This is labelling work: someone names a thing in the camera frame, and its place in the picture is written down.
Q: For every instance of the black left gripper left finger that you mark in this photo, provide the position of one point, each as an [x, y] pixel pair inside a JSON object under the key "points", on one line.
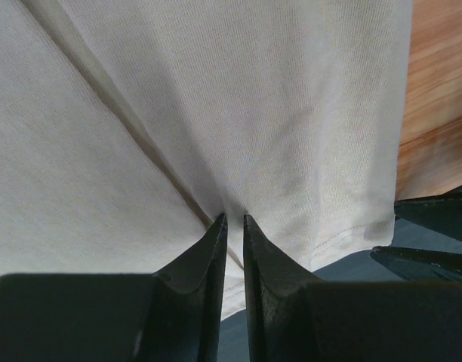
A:
{"points": [[170, 315]]}

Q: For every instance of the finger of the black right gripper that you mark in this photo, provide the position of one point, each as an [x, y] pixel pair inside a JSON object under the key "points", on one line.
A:
{"points": [[441, 213], [415, 264]]}

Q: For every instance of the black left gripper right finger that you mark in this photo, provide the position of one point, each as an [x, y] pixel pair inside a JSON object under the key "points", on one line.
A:
{"points": [[294, 316]]}

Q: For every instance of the beige t shirt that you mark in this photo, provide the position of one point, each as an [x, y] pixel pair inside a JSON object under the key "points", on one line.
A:
{"points": [[127, 127]]}

